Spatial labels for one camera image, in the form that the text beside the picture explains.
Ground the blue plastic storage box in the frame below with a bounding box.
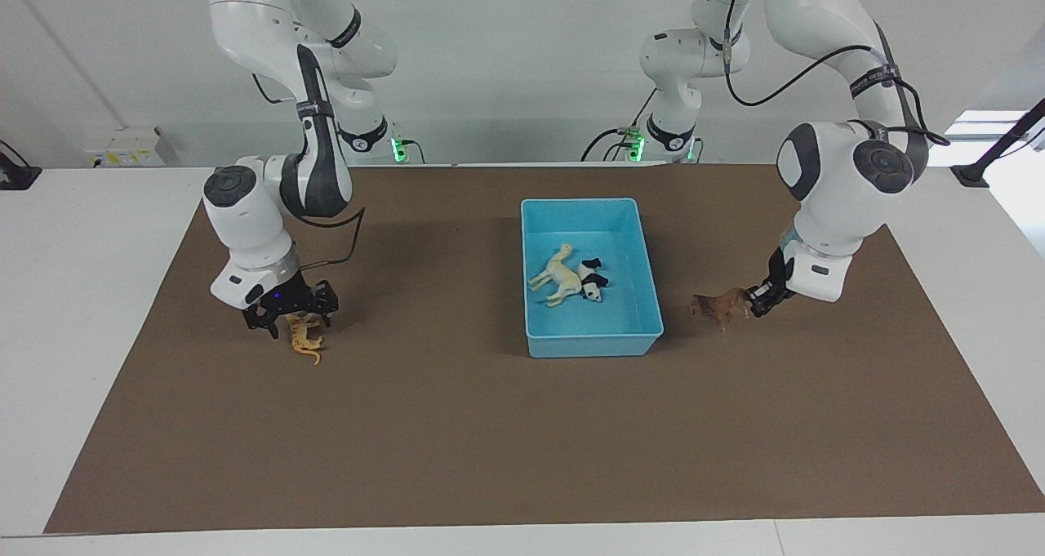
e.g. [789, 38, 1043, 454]
[520, 198, 665, 359]

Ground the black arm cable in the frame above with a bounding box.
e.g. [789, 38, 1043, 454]
[251, 73, 367, 268]
[722, 0, 953, 146]

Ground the black table clamp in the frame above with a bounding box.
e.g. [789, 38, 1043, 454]
[0, 140, 43, 191]

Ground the black white panda toy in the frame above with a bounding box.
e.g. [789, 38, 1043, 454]
[576, 257, 611, 303]

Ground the black left base cable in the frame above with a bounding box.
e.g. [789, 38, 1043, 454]
[580, 91, 659, 163]

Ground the cream white horse toy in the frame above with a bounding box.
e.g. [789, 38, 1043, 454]
[527, 243, 583, 308]

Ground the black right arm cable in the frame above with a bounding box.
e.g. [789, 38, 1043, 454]
[251, 73, 367, 268]

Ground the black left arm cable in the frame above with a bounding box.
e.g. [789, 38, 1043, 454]
[722, 0, 953, 146]

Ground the bright window opening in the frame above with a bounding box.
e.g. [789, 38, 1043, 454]
[916, 109, 1031, 169]

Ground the brown lion toy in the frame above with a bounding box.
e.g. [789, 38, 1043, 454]
[687, 287, 754, 333]

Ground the brown table mat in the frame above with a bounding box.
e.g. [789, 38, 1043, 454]
[43, 164, 1045, 534]

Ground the orange tiger toy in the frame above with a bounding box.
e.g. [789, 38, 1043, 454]
[284, 313, 324, 367]

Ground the black stand with pole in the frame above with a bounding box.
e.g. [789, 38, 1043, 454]
[951, 97, 1045, 188]

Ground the white wall socket box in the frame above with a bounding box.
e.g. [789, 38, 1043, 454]
[84, 127, 165, 168]

